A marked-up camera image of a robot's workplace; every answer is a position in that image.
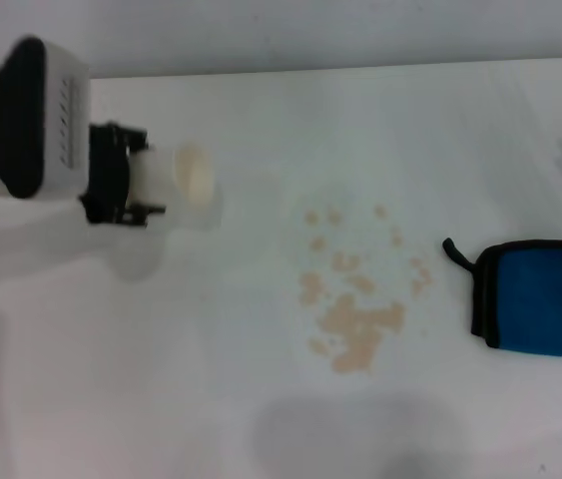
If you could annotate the blue rag with black trim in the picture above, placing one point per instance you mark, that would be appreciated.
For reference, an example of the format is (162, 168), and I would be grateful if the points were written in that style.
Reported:
(540, 299)

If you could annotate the white paper cup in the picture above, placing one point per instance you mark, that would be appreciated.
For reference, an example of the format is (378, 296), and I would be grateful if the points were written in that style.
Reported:
(161, 172)

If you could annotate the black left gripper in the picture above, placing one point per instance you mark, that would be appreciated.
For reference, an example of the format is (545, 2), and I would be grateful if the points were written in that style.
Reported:
(106, 174)

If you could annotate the black and white left wrist camera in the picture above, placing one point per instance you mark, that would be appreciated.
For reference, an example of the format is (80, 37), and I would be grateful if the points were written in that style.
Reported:
(36, 120)

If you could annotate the brown water stain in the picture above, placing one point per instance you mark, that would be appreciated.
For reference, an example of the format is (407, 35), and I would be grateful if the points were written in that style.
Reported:
(345, 317)

